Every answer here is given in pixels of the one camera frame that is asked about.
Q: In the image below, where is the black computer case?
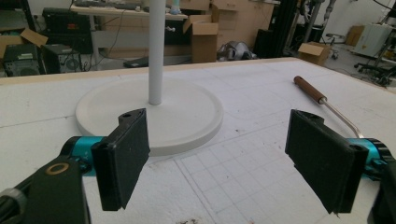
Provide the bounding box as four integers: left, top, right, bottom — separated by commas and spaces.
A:
41, 43, 83, 75

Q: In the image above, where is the black server unit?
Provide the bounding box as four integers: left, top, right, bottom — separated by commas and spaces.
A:
41, 7, 93, 54

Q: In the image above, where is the black metal frame post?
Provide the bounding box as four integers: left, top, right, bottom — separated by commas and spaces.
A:
253, 0, 302, 59

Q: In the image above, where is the flat-flapped cardboard box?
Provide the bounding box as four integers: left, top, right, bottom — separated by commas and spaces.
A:
0, 27, 50, 60

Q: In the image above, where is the white round-base stand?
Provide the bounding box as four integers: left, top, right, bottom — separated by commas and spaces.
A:
75, 0, 224, 157

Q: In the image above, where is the black equipment case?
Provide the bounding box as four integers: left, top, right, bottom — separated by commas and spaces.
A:
2, 43, 41, 77

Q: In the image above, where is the wooden desk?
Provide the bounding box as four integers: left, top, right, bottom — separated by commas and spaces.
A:
69, 3, 190, 71

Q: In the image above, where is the white machine cabinet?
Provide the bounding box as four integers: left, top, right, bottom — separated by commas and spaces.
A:
353, 23, 394, 58

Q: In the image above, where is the wooden-handled metal utensil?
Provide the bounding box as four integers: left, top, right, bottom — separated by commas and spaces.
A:
293, 75, 364, 139

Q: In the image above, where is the black office chair base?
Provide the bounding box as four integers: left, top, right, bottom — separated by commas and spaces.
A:
353, 62, 396, 88

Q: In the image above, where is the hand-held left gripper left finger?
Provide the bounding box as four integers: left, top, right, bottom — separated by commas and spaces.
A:
91, 107, 151, 212

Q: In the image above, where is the small cardboard box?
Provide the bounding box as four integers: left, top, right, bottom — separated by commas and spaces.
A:
297, 41, 332, 67

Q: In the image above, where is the silver grey bag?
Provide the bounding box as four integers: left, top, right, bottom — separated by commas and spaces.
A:
217, 40, 258, 62

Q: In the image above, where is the open cardboard box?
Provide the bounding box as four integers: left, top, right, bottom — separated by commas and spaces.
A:
182, 14, 219, 64

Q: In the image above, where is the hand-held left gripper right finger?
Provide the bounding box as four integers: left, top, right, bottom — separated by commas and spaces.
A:
284, 108, 370, 215

